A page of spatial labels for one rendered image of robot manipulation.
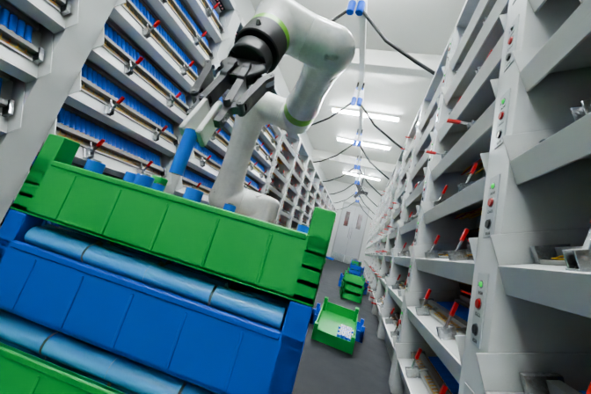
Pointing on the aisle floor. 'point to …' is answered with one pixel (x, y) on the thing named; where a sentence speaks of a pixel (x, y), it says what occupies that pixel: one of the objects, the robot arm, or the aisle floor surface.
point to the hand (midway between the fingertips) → (203, 121)
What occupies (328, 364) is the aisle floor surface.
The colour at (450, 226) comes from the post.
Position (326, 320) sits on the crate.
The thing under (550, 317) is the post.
